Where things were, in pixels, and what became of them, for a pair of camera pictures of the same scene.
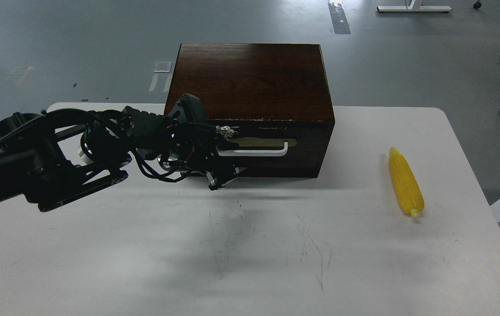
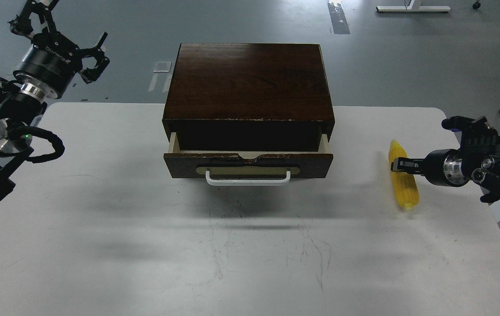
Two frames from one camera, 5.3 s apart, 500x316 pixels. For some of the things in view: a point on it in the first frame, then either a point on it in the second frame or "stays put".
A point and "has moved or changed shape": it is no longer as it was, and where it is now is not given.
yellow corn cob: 408,189 has moved or changed shape
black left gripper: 190,148 to 49,63
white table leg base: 414,5 stays put
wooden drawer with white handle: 268,148 has moved or changed shape
